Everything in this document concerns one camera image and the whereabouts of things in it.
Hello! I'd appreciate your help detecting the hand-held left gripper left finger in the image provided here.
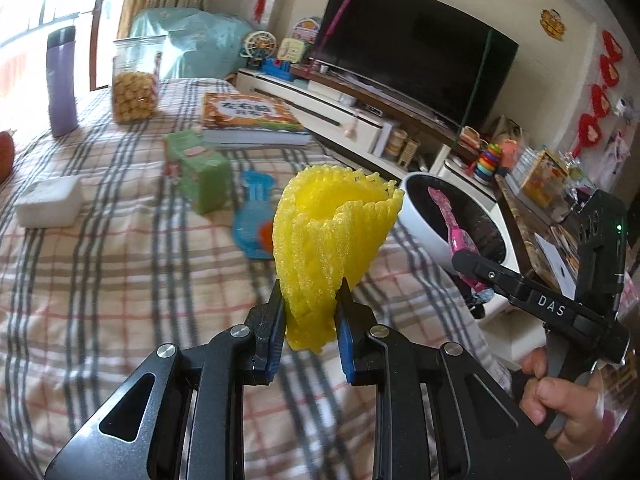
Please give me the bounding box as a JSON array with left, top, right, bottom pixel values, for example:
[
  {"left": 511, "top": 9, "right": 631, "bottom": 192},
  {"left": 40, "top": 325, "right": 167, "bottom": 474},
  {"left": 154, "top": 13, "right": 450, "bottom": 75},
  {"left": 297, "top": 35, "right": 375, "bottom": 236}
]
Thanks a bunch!
[{"left": 44, "top": 280, "right": 288, "bottom": 480}]

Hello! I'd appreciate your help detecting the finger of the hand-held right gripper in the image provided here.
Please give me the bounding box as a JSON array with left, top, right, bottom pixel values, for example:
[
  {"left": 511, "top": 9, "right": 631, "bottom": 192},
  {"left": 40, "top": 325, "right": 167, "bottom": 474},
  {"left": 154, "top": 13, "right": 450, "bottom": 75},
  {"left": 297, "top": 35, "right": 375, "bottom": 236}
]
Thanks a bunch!
[{"left": 451, "top": 251, "right": 531, "bottom": 306}]

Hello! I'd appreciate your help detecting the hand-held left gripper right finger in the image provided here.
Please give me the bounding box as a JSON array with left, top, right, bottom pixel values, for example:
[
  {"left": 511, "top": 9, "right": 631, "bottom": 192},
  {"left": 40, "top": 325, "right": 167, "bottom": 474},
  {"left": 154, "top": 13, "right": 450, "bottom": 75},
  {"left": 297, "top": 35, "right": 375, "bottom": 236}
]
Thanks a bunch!
[{"left": 334, "top": 280, "right": 571, "bottom": 480}]

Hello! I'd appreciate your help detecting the white trash bin black liner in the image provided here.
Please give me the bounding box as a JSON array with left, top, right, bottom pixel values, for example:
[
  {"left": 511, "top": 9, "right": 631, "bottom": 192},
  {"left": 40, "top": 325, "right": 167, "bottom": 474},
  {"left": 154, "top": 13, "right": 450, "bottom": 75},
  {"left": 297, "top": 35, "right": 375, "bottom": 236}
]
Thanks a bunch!
[{"left": 400, "top": 172, "right": 511, "bottom": 321}]

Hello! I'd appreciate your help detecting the yellow foam fruit net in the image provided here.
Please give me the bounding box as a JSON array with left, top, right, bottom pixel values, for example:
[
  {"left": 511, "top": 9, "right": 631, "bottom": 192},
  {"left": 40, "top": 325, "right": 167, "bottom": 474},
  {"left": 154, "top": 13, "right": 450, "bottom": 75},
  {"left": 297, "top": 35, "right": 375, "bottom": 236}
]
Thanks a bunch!
[{"left": 272, "top": 165, "right": 405, "bottom": 353}]

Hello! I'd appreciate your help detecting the blue plastic toy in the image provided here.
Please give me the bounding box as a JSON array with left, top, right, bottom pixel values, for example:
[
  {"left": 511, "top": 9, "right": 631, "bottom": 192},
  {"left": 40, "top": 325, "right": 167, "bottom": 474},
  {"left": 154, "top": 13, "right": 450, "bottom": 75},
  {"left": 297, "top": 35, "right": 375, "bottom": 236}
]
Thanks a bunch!
[{"left": 231, "top": 171, "right": 277, "bottom": 261}]

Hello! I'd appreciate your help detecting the green carton box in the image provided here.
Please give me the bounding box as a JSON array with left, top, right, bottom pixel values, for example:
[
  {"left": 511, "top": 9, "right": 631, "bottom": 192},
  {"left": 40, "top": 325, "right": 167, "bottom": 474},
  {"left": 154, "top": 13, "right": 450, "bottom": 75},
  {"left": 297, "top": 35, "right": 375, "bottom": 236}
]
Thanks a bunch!
[{"left": 163, "top": 130, "right": 235, "bottom": 216}]

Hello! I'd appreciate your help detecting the person's right hand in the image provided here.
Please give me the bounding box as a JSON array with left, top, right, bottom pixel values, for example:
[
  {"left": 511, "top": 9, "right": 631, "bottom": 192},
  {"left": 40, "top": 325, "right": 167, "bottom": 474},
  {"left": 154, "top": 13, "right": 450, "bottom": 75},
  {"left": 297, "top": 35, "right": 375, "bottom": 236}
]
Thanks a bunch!
[{"left": 520, "top": 347, "right": 621, "bottom": 466}]

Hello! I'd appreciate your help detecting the brown marble counter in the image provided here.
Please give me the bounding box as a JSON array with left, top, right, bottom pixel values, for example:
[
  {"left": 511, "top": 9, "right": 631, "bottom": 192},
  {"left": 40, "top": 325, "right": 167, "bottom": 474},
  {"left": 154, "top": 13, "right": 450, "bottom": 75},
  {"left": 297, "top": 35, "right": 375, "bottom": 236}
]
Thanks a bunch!
[{"left": 492, "top": 175, "right": 621, "bottom": 301}]

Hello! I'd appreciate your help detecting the colourful cardboard box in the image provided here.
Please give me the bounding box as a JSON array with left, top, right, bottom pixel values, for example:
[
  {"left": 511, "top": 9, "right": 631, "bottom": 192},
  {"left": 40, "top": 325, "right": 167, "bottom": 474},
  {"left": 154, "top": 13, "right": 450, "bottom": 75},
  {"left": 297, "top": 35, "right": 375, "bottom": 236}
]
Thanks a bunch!
[{"left": 520, "top": 149, "right": 571, "bottom": 208}]

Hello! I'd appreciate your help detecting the round wooden box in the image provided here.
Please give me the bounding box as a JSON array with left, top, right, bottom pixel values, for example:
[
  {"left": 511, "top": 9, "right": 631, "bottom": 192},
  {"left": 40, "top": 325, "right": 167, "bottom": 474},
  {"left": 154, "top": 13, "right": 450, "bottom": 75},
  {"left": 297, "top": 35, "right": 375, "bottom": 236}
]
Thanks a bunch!
[{"left": 386, "top": 130, "right": 408, "bottom": 158}]

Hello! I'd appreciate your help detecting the red heart garland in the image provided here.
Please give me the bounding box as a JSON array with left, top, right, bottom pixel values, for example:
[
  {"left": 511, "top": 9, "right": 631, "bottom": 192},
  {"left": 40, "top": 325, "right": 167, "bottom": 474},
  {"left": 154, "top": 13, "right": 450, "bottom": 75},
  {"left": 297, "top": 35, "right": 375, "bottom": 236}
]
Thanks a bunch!
[{"left": 570, "top": 30, "right": 623, "bottom": 158}]

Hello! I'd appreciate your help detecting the white television cabinet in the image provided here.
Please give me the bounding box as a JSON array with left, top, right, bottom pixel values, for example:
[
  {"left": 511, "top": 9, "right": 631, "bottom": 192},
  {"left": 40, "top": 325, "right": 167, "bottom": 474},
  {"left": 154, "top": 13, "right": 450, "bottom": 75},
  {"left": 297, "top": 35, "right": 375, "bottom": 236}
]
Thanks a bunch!
[{"left": 235, "top": 67, "right": 501, "bottom": 201}]

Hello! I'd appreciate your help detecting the black flat television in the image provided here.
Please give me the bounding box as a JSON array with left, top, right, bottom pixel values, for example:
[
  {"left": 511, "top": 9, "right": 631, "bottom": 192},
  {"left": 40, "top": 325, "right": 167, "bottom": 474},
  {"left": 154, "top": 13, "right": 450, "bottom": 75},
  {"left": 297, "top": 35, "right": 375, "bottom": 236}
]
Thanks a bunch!
[{"left": 312, "top": 0, "right": 520, "bottom": 133}]

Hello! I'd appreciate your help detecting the thick colourful book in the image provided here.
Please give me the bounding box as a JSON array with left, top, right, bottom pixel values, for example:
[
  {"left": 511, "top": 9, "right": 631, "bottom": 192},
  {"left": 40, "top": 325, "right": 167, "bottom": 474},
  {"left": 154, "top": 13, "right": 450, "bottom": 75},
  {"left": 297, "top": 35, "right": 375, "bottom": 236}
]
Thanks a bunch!
[{"left": 201, "top": 92, "right": 312, "bottom": 148}]

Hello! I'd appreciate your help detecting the white rectangular box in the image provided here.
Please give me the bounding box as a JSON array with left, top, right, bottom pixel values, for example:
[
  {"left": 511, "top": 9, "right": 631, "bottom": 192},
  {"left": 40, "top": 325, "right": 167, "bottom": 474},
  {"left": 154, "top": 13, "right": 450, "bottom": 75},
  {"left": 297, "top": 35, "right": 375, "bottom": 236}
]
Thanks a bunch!
[{"left": 13, "top": 176, "right": 83, "bottom": 228}]

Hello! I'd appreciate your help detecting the green white toy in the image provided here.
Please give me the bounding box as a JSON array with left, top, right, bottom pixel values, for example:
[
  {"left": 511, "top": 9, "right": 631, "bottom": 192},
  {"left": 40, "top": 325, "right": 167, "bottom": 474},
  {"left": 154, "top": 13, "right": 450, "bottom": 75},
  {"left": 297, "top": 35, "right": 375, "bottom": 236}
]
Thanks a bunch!
[{"left": 276, "top": 37, "right": 307, "bottom": 65}]

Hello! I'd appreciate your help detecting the clear cookie jar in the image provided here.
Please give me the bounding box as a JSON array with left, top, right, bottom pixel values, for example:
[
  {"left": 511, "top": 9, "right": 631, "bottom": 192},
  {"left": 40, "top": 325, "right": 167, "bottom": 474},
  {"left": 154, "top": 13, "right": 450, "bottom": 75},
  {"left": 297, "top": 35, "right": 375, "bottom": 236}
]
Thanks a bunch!
[{"left": 111, "top": 35, "right": 163, "bottom": 123}]

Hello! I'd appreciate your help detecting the colourful house toy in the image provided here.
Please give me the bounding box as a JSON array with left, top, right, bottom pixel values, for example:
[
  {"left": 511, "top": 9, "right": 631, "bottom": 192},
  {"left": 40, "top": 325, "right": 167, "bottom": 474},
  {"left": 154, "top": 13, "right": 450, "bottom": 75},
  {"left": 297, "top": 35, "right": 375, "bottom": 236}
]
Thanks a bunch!
[{"left": 292, "top": 16, "right": 322, "bottom": 43}]

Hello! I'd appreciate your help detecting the toy ferris wheel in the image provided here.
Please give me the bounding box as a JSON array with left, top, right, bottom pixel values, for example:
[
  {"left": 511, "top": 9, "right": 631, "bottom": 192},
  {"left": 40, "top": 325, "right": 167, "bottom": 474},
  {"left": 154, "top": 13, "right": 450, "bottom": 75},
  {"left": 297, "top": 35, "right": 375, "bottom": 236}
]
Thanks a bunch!
[{"left": 239, "top": 31, "right": 278, "bottom": 68}]

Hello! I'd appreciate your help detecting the teal cloth covered furniture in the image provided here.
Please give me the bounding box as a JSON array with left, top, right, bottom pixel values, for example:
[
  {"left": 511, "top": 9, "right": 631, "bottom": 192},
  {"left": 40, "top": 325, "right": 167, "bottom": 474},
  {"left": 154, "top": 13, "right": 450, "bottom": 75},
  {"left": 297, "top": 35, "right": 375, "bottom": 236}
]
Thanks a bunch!
[{"left": 129, "top": 7, "right": 253, "bottom": 81}]

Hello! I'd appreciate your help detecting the purple drink bottle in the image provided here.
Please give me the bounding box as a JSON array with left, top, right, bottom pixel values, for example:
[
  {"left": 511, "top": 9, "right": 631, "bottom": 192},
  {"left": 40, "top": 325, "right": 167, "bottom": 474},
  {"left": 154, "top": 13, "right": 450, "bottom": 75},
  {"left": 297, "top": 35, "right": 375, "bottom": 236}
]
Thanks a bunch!
[{"left": 46, "top": 26, "right": 79, "bottom": 138}]

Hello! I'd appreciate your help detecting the sliding glass door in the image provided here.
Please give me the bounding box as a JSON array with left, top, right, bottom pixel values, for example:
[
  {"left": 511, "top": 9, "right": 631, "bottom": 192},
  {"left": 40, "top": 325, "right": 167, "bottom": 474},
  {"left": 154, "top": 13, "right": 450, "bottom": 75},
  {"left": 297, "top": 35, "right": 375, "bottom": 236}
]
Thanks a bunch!
[{"left": 0, "top": 0, "right": 131, "bottom": 96}]

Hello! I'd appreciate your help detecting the rainbow stacking ring toy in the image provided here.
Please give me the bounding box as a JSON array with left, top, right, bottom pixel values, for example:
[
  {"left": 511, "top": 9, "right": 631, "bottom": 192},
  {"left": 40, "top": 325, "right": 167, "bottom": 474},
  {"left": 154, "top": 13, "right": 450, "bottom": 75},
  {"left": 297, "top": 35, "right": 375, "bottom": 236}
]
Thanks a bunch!
[{"left": 472, "top": 142, "right": 507, "bottom": 185}]

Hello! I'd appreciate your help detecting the cartoon wall sticker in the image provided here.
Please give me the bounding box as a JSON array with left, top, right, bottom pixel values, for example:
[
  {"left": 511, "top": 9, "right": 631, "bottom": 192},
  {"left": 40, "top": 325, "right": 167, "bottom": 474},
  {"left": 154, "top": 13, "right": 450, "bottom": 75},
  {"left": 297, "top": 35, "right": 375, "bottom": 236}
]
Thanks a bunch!
[{"left": 539, "top": 7, "right": 566, "bottom": 41}]

